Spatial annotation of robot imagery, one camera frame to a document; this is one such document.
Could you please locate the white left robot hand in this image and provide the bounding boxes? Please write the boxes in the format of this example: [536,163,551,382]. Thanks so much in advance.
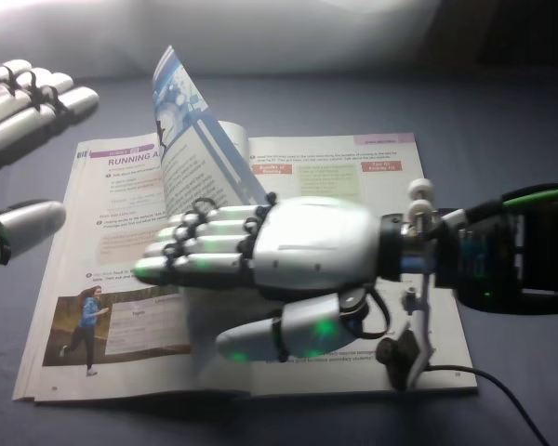
[0,58,100,280]

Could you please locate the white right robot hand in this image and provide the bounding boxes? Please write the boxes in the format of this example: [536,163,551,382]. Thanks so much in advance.
[132,192,387,366]

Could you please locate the illustrated textbook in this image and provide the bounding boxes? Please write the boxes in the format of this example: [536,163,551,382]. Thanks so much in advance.
[11,44,480,403]

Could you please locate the white backdrop sheet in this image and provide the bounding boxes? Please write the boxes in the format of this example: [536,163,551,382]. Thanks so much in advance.
[0,0,494,89]

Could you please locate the grey table cloth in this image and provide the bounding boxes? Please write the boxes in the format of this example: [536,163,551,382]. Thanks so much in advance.
[0,69,558,446]

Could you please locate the black backdrop curtain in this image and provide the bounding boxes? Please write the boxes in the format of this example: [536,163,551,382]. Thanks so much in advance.
[469,0,558,71]

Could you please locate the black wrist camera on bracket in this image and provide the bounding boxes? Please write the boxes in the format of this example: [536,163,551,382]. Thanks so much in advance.
[375,273,438,391]

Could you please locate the black camera cable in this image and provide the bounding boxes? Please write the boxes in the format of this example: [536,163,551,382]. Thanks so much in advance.
[422,364,553,446]

